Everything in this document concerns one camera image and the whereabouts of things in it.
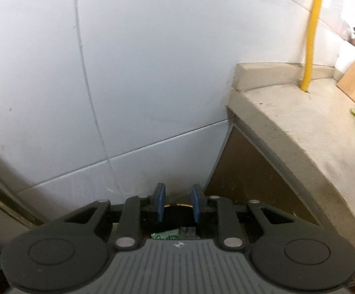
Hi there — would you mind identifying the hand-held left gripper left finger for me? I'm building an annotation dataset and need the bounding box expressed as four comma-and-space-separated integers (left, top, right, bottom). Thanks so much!
52, 183, 166, 249

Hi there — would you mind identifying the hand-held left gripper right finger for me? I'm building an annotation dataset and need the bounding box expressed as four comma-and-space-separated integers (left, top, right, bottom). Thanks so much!
191, 184, 307, 249

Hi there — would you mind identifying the green printed packet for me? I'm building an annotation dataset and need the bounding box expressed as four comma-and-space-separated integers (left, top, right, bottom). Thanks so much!
151, 228, 180, 240

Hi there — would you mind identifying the brown cabinet side panel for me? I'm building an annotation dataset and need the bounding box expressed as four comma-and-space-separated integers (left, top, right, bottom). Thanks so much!
204, 124, 320, 225

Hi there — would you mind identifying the yellow pipe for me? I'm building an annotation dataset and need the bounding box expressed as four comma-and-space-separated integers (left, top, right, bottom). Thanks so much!
300, 0, 327, 93

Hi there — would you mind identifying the metal rail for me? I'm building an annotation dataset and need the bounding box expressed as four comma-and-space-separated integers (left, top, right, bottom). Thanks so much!
0, 145, 45, 230

